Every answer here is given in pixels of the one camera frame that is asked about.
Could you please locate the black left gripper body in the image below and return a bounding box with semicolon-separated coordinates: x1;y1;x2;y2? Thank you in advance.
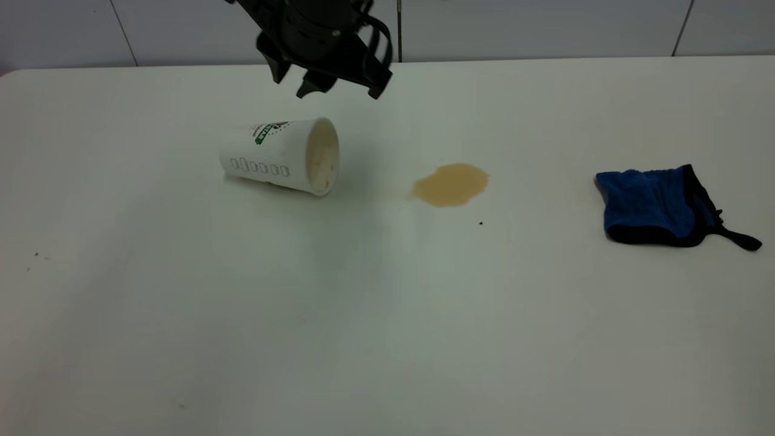
230;0;394;101

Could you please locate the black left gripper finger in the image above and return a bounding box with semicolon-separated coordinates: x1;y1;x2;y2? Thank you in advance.
295;69;337;99
269;54;293;85

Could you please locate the white paper coffee cup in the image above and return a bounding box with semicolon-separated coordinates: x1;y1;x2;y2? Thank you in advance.
218;117;340;197

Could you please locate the blue cloth with black trim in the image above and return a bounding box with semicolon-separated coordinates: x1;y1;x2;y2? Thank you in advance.
595;163;763;253

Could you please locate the brown coffee spill puddle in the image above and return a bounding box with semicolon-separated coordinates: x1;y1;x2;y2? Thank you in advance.
409;163;489;208

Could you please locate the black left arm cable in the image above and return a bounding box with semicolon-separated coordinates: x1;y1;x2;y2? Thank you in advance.
362;11;394;68

